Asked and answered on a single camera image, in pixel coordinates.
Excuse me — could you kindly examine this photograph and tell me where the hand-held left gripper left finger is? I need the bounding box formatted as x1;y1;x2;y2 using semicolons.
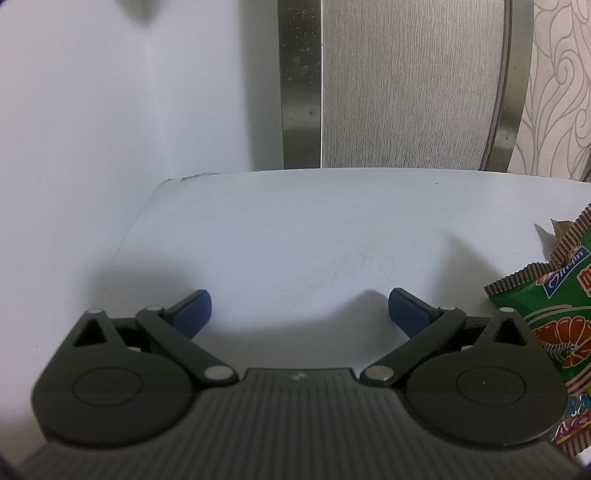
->
69;289;240;385

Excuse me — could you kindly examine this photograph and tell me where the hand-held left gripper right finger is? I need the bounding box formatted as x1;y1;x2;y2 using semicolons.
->
359;287;532;387

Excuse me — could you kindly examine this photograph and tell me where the green shrimp cracker bag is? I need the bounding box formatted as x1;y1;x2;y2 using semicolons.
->
484;203;591;472

